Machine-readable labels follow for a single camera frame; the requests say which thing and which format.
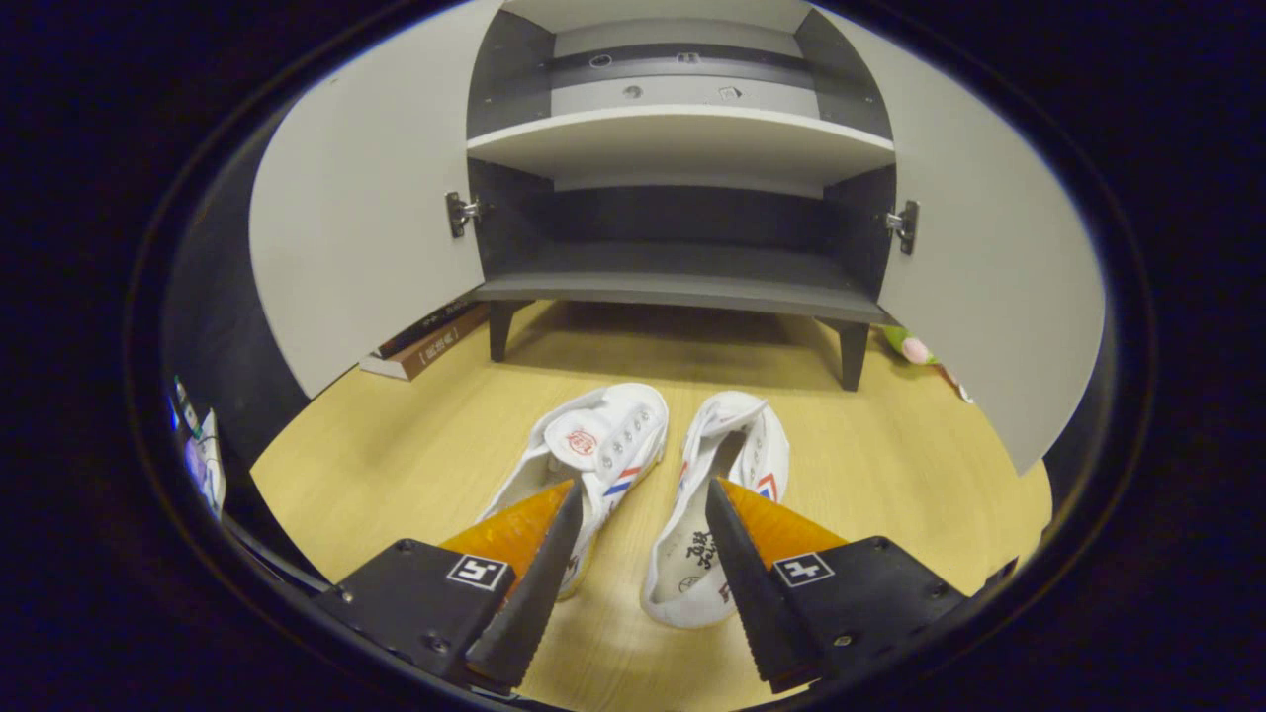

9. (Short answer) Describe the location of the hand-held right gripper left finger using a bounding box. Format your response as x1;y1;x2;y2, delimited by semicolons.
315;479;587;693

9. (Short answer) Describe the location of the brown book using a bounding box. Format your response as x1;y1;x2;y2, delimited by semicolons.
358;305;493;383

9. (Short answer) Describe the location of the black backdrop cloth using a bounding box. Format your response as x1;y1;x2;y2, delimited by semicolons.
158;109;327;584

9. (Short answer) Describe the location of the white shoe cabinet door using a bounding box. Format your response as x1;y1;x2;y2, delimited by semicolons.
249;0;505;400
811;5;1107;476

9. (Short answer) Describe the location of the white canvas shoe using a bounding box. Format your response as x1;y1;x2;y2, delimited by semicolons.
477;383;671;602
641;390;792;631

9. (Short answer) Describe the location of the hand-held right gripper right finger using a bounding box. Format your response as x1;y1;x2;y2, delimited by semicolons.
704;477;968;695

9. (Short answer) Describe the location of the white cabinet shelf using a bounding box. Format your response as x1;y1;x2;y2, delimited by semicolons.
467;104;896;194

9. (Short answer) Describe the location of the grey white shoe cabinet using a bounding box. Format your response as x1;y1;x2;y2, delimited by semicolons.
465;0;899;392

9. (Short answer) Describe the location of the metal door hinge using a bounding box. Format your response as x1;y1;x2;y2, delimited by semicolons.
445;191;483;239
885;200;921;256

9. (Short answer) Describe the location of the dark cover book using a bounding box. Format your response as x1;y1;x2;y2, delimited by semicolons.
374;297;476;359

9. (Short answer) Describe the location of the pink green star plush toy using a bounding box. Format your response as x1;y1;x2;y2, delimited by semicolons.
878;324;975;404

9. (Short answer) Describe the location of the dark cabinet leg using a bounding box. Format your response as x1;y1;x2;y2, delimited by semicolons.
488;300;535;364
816;316;873;393

